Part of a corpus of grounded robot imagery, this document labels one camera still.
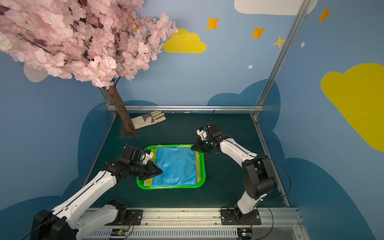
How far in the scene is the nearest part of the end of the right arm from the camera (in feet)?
2.22

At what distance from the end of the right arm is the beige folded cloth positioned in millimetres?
461

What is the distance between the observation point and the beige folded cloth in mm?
1154
